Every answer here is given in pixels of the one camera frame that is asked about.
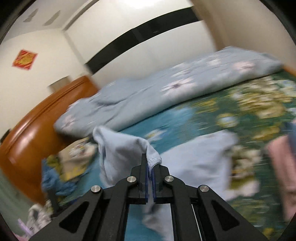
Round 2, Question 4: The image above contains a beige fleece cartoon garment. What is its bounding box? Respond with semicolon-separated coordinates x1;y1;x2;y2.
46;137;97;182

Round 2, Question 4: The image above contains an orange wooden headboard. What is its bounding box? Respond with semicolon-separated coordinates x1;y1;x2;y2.
1;76;99;204

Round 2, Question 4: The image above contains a white wardrobe with black stripe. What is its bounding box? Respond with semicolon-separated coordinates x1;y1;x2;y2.
64;1;216;85

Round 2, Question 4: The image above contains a blue floral plush blanket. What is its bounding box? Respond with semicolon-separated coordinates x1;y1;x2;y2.
54;67;295;240

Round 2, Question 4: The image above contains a red square wall decoration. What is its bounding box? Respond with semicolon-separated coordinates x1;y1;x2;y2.
13;49;38;70

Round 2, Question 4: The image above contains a pink folded fleece garment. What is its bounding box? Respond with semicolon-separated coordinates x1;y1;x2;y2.
266;135;295;221

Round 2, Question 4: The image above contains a dark blue folded garment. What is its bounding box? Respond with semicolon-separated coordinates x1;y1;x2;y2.
284;122;296;146

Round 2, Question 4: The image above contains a grey-blue floral quilt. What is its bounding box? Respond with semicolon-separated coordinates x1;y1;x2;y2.
54;47;282;138

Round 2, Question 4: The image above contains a light blue printed t-shirt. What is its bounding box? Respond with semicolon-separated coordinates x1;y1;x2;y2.
92;126;240;241

